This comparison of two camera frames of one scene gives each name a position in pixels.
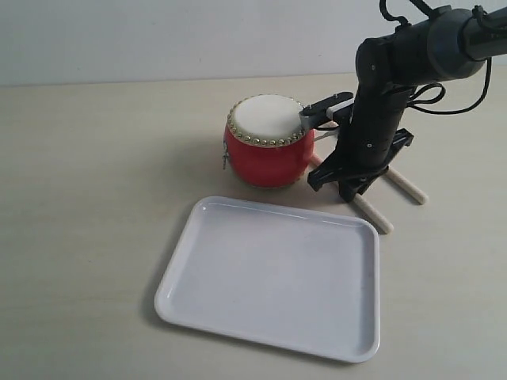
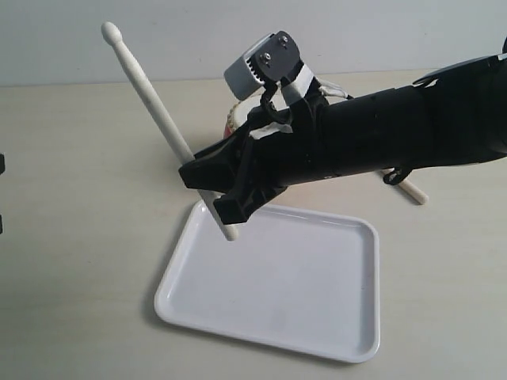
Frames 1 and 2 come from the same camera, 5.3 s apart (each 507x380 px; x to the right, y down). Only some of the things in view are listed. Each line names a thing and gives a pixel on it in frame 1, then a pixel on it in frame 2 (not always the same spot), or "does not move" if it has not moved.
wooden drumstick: (405, 185) does not move
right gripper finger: (329, 171) -> (217, 169)
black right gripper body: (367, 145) -> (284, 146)
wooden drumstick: (364, 207) -> (112, 35)
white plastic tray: (284, 278) does not move
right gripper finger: (352, 188) -> (237, 204)
